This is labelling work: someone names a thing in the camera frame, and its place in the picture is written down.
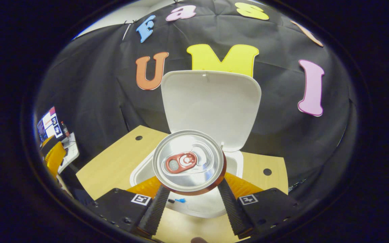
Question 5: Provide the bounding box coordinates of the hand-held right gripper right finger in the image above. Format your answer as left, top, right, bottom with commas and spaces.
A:
217, 172, 298, 236

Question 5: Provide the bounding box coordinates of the black backdrop cloth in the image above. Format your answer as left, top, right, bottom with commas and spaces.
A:
34, 0, 359, 196

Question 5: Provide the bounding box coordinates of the red pop can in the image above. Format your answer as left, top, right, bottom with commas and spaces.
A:
152, 130, 227, 196

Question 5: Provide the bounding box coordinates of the wooden desktop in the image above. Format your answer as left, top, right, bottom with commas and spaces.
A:
76, 126, 289, 243

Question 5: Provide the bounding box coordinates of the row of black cloth clips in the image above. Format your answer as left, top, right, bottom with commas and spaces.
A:
123, 0, 178, 25

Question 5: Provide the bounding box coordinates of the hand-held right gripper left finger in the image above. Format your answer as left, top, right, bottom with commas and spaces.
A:
91, 175, 171, 237

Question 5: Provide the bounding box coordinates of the computer monitor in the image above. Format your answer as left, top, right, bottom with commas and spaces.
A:
36, 106, 63, 142

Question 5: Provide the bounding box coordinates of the white desktop garbage bin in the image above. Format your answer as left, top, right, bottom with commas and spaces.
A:
129, 70, 262, 218

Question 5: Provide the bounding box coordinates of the white side table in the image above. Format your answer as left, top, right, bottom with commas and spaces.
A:
58, 132, 80, 174

